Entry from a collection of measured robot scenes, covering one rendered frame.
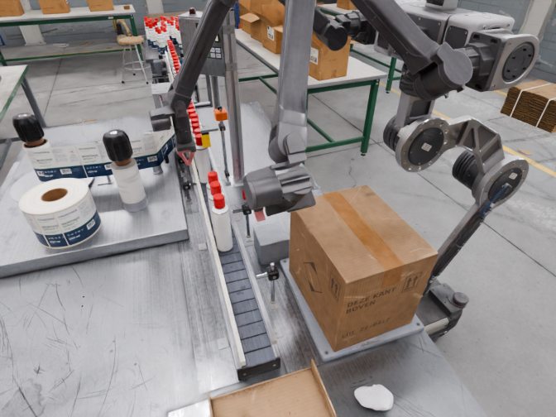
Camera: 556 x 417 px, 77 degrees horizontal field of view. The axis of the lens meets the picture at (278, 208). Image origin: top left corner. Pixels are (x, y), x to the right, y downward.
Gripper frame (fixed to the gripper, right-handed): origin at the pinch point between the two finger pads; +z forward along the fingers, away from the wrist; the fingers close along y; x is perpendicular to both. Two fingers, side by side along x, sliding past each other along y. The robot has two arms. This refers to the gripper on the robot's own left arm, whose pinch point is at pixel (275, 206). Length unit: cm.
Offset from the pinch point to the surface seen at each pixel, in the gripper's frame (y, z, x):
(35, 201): 62, 42, -30
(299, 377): 4.7, 10.6, 40.6
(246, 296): 9.5, 22.6, 18.6
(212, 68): -3, 31, -60
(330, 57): -123, 137, -128
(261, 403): 15.4, 9.2, 42.0
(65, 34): 120, 597, -568
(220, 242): 11.2, 32.0, 0.5
